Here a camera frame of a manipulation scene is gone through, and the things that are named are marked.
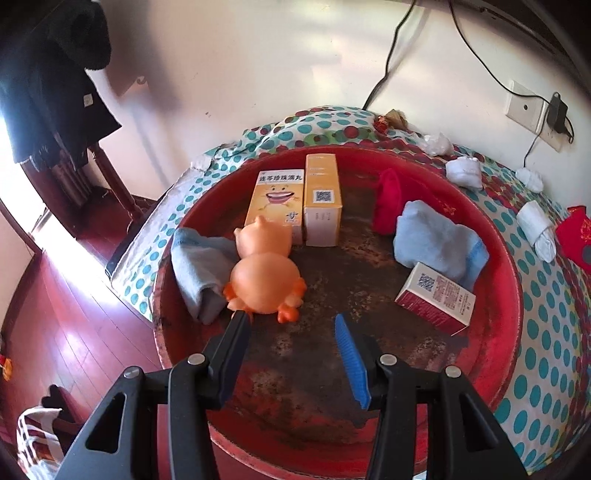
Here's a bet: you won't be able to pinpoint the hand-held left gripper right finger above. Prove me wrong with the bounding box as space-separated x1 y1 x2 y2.
335 314 529 480

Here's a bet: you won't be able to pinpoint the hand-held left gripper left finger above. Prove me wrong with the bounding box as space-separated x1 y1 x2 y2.
55 313 252 480

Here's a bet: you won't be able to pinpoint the red round tray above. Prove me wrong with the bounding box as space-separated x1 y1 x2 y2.
151 144 525 476

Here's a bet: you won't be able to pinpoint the orange rubber duck toy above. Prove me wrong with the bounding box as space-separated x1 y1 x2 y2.
223 215 308 324

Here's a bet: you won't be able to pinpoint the plain grey-blue towel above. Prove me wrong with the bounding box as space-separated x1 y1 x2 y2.
171 227 241 324

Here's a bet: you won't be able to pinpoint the small beige and red box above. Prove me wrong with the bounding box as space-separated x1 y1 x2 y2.
394 261 477 337

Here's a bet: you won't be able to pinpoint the grey-blue towel with blue trim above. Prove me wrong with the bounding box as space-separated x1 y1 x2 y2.
392 200 490 291

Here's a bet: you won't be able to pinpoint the tall yellow box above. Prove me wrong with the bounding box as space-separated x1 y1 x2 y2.
302 154 343 247

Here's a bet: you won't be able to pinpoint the red cloth pouch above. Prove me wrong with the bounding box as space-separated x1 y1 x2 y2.
372 167 462 236

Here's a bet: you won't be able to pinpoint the yellow cartoon face box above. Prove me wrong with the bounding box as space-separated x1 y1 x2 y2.
245 168 306 245

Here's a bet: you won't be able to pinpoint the polka dot bedsheet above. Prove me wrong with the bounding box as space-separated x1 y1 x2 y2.
105 105 591 472

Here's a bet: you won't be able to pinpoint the white striped bag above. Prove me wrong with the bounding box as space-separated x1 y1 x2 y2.
16 406 65 480

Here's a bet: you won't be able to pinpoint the wooden coat stand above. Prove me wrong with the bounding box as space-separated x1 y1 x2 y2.
34 141 160 241

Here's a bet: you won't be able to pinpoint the large white rolled towel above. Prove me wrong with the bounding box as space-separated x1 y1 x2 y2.
516 200 561 263

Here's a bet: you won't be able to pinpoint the red cloth at edge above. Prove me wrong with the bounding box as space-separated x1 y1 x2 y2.
554 205 591 266

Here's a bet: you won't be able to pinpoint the black power adapter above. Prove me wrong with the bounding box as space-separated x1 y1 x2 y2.
546 92 571 134

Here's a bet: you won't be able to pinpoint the dark hanging clothes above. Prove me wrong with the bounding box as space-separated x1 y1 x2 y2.
0 0 123 171

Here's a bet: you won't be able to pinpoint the black adapter cable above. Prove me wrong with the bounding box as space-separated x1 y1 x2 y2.
522 131 541 169

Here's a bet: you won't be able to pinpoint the white wall power socket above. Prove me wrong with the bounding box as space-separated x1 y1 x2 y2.
538 117 573 152

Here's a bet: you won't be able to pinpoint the white wall socket plate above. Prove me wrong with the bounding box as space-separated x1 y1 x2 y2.
505 79 550 125

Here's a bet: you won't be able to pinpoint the black television cable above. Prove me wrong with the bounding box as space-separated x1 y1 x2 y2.
449 0 552 100

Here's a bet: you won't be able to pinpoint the wall-mounted television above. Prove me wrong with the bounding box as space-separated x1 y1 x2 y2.
480 0 575 54

